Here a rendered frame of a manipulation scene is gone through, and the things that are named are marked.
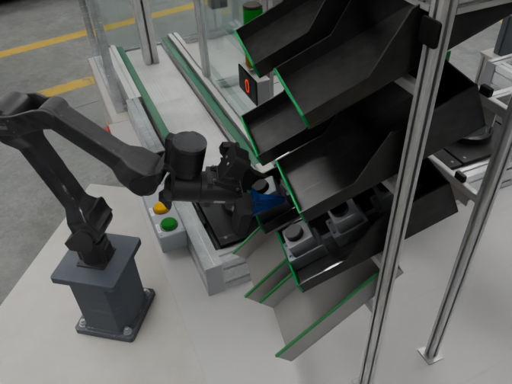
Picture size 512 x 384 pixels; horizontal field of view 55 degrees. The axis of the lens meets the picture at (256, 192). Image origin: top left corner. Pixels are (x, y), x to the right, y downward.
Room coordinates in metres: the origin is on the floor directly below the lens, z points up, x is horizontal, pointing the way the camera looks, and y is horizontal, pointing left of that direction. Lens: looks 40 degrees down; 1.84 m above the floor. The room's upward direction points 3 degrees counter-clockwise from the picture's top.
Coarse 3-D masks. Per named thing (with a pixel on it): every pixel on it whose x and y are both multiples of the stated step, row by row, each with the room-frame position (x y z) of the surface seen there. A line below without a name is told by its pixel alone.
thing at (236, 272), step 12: (492, 96) 1.48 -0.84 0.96; (456, 168) 1.09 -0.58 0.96; (468, 168) 1.09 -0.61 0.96; (480, 168) 1.08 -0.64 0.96; (468, 180) 1.05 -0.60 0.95; (480, 180) 1.07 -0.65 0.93; (504, 180) 1.11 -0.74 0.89; (456, 204) 1.04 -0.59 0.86; (228, 252) 0.81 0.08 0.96; (228, 264) 0.78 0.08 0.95; (240, 264) 0.79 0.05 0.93; (228, 276) 0.78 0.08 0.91; (240, 276) 0.79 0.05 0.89; (228, 288) 0.78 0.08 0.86
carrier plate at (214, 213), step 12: (216, 204) 0.98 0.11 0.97; (204, 216) 0.95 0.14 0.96; (216, 216) 0.93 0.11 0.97; (228, 216) 0.93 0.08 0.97; (216, 228) 0.89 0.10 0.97; (228, 228) 0.88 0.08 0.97; (252, 228) 0.88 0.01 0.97; (216, 240) 0.86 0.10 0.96; (228, 240) 0.84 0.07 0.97; (240, 240) 0.84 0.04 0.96
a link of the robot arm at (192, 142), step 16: (176, 144) 0.65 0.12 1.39; (192, 144) 0.66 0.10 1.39; (160, 160) 0.68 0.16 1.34; (176, 160) 0.64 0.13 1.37; (192, 160) 0.64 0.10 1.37; (144, 176) 0.65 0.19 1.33; (160, 176) 0.64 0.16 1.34; (176, 176) 0.64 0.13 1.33; (192, 176) 0.64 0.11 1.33; (144, 192) 0.65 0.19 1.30
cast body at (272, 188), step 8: (272, 176) 0.71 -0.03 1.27; (256, 184) 0.69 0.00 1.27; (264, 184) 0.68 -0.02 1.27; (272, 184) 0.69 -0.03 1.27; (280, 184) 0.71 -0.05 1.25; (264, 192) 0.68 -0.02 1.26; (272, 192) 0.67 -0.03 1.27; (280, 192) 0.69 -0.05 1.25; (288, 192) 0.70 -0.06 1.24; (288, 200) 0.68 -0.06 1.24; (272, 208) 0.67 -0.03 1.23; (280, 208) 0.67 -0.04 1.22; (288, 208) 0.67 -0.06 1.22; (264, 216) 0.67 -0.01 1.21; (272, 216) 0.67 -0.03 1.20
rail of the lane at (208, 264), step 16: (144, 112) 1.49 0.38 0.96; (144, 128) 1.39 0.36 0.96; (144, 144) 1.34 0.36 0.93; (160, 144) 1.29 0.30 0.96; (176, 208) 0.98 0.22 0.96; (192, 208) 0.98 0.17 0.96; (192, 224) 0.92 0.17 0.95; (192, 240) 0.86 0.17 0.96; (208, 240) 0.85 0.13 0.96; (192, 256) 0.88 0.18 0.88; (208, 256) 0.81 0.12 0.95; (208, 272) 0.76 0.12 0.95; (208, 288) 0.76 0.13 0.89; (224, 288) 0.77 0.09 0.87
